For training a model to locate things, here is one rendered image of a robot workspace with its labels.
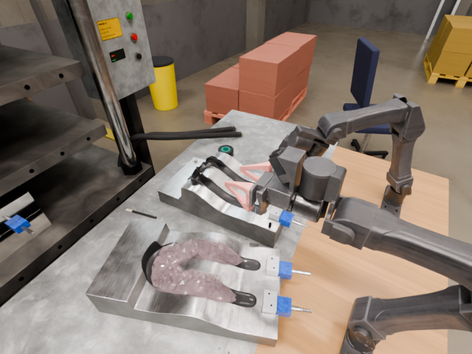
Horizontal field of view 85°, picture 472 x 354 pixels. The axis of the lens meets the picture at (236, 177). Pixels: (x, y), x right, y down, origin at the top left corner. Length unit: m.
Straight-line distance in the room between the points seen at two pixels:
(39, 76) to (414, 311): 1.17
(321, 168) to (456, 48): 5.00
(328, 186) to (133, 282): 0.56
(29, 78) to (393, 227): 1.05
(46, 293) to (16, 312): 0.08
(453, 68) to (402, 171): 4.45
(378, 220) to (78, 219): 1.04
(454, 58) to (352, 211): 5.02
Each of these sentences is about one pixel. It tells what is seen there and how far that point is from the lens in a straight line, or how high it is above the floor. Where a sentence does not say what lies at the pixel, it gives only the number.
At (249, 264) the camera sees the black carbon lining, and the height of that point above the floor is 0.85.
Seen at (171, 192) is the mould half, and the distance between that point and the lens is 1.06.
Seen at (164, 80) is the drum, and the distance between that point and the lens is 3.53.
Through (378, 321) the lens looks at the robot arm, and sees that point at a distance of 0.71.
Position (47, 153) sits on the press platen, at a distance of 1.14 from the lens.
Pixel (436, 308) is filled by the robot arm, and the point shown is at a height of 1.09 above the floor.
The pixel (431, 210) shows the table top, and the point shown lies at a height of 0.80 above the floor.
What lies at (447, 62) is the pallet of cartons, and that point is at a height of 0.32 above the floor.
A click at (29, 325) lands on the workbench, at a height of 0.80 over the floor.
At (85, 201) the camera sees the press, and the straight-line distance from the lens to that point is 1.27.
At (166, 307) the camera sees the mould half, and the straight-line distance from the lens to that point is 0.77.
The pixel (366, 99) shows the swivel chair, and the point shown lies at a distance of 2.48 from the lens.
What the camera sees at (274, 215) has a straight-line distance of 0.89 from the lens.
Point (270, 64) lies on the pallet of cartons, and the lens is 2.69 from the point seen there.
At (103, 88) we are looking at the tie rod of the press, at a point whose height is 1.20.
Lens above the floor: 1.57
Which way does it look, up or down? 40 degrees down
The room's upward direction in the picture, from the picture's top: straight up
